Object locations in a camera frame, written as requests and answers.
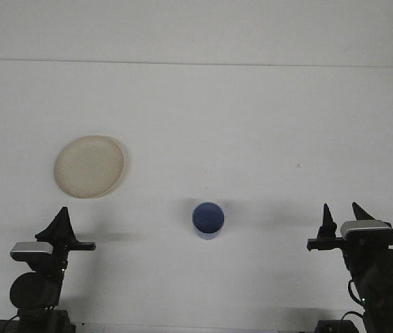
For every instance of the pale blue cup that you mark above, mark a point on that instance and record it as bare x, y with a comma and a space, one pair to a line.
208, 216

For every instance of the pale round plate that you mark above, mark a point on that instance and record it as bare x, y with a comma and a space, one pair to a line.
88, 166

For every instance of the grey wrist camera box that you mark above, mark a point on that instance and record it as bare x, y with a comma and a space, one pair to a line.
30, 248
366, 229

